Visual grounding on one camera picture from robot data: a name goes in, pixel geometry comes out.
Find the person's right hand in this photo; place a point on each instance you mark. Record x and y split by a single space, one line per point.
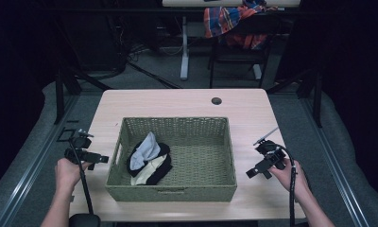
289 178

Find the round table grommet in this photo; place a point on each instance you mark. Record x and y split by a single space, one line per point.
216 101

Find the light grey sock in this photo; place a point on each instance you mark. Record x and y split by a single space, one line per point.
145 150

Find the black metal stand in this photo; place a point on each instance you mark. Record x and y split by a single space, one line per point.
60 94
317 101

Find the cream white sock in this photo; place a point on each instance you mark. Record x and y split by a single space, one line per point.
146 174

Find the black and white socks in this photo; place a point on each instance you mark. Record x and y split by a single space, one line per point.
162 171

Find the white desk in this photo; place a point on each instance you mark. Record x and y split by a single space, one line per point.
184 47

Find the green woven basket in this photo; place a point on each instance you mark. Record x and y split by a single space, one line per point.
206 176

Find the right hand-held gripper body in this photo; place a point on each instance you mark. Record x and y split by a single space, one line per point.
272 153

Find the black chair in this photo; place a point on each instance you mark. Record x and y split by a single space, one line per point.
240 55

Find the black padded block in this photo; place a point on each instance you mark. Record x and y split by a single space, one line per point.
84 220

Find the person's left hand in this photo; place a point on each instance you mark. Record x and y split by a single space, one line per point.
68 173

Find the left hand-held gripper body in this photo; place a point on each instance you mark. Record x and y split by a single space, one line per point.
80 143

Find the plaid cloth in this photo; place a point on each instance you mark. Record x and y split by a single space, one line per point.
223 20

